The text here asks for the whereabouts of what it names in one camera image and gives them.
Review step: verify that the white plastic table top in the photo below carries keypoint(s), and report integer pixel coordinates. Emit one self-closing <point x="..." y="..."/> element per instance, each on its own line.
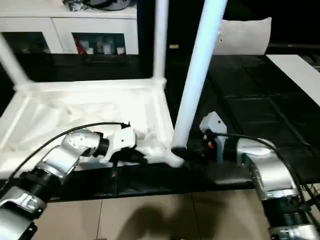
<point x="87" y="97"/>

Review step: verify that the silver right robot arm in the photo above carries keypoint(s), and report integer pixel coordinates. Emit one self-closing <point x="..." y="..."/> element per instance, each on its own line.
<point x="270" y="170"/>

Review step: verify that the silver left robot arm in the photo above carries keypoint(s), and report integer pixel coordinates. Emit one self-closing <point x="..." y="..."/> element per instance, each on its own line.
<point x="65" y="152"/>

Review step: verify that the black mat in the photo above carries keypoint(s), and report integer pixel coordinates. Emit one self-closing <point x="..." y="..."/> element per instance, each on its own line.
<point x="262" y="100"/>

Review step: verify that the small white cup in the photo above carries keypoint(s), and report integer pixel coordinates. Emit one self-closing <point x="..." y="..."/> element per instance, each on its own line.
<point x="107" y="48"/>
<point x="89" y="50"/>
<point x="120" y="50"/>

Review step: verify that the grey pillow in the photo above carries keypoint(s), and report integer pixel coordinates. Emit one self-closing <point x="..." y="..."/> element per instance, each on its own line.
<point x="245" y="37"/>

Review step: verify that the white flat board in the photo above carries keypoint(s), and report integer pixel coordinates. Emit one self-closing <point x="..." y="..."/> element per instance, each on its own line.
<point x="295" y="72"/>

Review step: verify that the black cabinet with gold label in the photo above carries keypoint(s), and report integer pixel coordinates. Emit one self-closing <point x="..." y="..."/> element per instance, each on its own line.
<point x="180" y="25"/>

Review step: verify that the crumpled patterned bag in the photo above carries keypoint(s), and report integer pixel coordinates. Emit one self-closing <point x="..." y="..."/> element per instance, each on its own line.
<point x="72" y="5"/>

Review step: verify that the white sideboard with glass doors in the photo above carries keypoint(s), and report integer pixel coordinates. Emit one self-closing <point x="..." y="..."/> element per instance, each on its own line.
<point x="30" y="22"/>

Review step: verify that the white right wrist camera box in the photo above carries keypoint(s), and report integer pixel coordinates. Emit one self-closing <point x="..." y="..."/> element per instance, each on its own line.
<point x="213" y="122"/>

